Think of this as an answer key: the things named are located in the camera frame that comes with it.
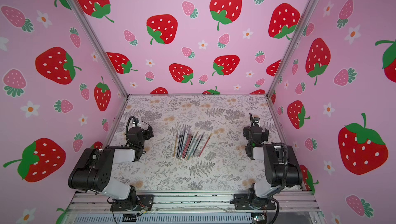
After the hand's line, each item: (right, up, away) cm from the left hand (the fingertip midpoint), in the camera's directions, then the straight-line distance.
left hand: (142, 127), depth 95 cm
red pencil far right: (+39, -11, -1) cm, 40 cm away
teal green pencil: (+31, -11, -1) cm, 33 cm away
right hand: (+71, 0, -1) cm, 71 cm away
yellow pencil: (+21, -12, -1) cm, 24 cm away
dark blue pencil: (+23, -12, -2) cm, 26 cm away
